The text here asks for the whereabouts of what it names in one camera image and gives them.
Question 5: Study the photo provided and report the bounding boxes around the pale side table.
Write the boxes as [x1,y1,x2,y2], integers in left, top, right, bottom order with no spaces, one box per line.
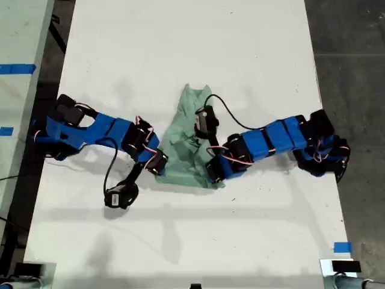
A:
[0,0,55,217]

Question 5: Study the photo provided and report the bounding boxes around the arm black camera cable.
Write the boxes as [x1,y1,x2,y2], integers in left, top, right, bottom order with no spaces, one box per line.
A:
[203,94,267,131]
[103,137,120,193]

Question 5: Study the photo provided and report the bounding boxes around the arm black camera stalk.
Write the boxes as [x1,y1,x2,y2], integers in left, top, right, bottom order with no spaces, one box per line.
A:
[207,132,222,151]
[125,162,146,185]

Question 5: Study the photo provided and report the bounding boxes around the shiny metal bracket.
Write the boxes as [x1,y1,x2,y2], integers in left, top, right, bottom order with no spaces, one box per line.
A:
[0,261,58,289]
[319,258,385,289]

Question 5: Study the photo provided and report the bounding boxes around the square blue tape piece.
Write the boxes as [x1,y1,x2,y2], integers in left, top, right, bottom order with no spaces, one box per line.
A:
[333,241,353,253]

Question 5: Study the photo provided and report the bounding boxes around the pale green T-shirt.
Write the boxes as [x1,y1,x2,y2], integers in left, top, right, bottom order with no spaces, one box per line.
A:
[155,83,227,190]

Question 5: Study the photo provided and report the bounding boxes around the arm red white wire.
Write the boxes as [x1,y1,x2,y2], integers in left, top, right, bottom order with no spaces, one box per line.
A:
[135,116,162,169]
[206,145,254,166]

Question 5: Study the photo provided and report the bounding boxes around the long blue tape strip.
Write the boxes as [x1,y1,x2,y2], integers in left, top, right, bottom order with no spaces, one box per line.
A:
[0,63,37,75]

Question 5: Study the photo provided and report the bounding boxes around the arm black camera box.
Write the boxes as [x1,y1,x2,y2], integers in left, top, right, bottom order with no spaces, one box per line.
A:
[194,105,220,140]
[103,179,140,211]

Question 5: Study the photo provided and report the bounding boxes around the black metal frame strut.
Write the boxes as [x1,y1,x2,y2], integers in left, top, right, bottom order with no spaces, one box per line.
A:
[48,17,69,55]

